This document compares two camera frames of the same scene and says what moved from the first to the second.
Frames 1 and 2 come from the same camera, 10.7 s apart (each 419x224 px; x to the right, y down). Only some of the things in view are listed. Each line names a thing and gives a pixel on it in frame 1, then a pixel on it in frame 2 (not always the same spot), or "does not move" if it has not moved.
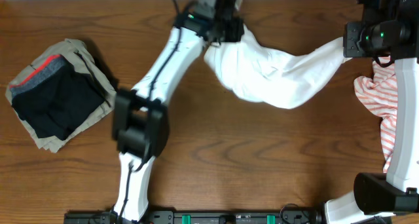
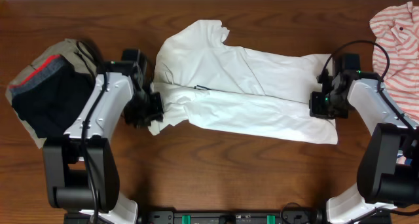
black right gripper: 352,48 -> 315,110
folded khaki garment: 76,52 does not move
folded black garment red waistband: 55,99 does not move
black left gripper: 236,28 -> 156,112
